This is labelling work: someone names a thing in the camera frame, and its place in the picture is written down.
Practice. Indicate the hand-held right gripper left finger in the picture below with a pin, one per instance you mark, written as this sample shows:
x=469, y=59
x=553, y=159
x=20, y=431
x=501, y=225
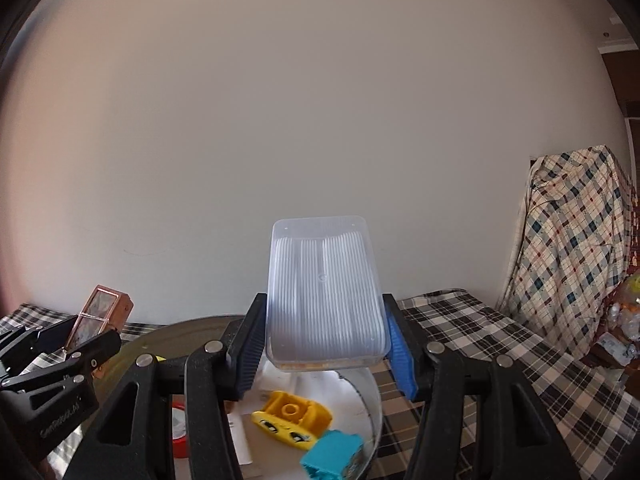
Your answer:
x=247, y=355

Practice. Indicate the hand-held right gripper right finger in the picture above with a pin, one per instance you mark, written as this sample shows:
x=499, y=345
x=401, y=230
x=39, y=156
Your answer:
x=402, y=360

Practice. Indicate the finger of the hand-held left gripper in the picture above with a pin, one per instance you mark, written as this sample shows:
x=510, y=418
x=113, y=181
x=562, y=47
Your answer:
x=40, y=340
x=95, y=352

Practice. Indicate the copper makeup palette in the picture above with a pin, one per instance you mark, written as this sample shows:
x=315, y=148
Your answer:
x=102, y=310

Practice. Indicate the yellow face block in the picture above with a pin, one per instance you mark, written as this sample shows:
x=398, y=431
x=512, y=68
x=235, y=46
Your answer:
x=290, y=410

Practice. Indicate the round metal tin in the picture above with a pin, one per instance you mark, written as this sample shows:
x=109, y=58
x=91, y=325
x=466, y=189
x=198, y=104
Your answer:
x=170, y=337

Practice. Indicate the small white box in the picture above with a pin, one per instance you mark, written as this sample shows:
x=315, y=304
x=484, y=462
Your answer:
x=240, y=440

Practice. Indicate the clear plastic box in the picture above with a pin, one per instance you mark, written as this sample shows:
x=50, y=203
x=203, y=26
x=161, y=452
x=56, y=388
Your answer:
x=325, y=290

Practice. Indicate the red round lid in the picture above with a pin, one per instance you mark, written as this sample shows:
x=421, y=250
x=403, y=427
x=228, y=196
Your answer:
x=180, y=447

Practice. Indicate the teal teddy bear block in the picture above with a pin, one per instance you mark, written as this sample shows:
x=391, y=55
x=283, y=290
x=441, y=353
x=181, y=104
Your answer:
x=330, y=452

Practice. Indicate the black white plaid tablecloth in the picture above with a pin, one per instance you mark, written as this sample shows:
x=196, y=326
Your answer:
x=475, y=330

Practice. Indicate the plaid cloth covered furniture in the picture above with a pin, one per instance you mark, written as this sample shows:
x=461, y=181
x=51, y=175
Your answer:
x=565, y=240

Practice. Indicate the pile of assorted clutter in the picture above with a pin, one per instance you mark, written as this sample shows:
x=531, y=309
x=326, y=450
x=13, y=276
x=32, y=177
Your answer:
x=622, y=320

